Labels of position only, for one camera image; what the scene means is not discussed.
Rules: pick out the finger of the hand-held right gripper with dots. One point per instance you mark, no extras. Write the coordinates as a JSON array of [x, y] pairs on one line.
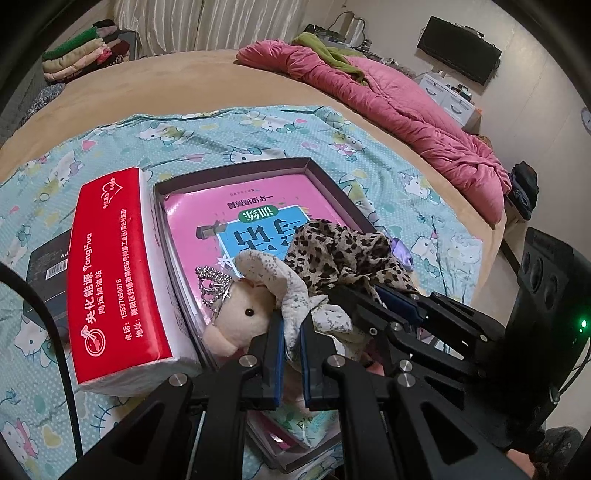
[[392, 300], [369, 318]]

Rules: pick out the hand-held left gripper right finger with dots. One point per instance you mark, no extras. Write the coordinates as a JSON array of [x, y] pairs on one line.
[[304, 364]]

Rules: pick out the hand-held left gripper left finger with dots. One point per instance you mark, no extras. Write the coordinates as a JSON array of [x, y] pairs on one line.
[[276, 360]]

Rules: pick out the plush bear with purple ribbon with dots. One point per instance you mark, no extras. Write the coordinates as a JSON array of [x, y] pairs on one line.
[[401, 254]]

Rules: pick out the plush toy with crown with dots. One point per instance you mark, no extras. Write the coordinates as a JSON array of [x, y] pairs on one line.
[[240, 318]]

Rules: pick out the green tissue packet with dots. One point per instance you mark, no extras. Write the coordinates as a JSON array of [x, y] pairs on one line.
[[318, 427]]

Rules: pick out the leopard print cloth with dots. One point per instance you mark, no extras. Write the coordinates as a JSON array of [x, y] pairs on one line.
[[332, 249]]

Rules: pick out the dark cardboard tray box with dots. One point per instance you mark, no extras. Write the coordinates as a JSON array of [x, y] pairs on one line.
[[344, 198]]

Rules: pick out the red tissue pack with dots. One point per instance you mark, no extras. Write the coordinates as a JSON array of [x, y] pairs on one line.
[[111, 277]]

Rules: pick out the person's right forearm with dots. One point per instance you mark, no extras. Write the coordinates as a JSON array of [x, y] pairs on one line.
[[558, 447]]

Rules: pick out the black bag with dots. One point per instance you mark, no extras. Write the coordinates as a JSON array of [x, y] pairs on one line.
[[524, 189]]

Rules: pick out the pink book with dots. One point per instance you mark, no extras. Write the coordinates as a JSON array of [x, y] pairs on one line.
[[207, 212]]

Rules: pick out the pink quilt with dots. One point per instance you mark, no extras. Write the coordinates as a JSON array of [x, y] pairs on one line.
[[392, 101]]

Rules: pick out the white drawer cabinet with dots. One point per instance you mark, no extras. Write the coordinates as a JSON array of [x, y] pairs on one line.
[[448, 97]]

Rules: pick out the cartoon cat printed blanket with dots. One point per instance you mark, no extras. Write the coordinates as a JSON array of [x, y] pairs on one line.
[[207, 134]]

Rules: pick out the small black box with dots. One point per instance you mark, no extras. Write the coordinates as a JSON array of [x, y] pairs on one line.
[[46, 277]]

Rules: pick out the green cloth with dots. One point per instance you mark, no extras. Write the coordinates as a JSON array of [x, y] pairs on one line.
[[323, 48]]

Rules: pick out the black monitor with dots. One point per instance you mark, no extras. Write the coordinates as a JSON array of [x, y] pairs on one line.
[[461, 48]]

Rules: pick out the beige bed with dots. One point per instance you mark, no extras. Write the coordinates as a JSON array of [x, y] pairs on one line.
[[184, 78]]

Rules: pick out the white curtain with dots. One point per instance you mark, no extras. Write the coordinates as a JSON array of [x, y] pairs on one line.
[[207, 23]]

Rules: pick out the dark patterned cloth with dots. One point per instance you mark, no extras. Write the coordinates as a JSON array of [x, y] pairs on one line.
[[44, 97]]

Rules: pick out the grey quilted headboard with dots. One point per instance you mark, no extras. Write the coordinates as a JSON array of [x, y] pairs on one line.
[[18, 106]]

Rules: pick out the stack of folded clothes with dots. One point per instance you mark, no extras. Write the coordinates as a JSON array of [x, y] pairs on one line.
[[78, 55]]

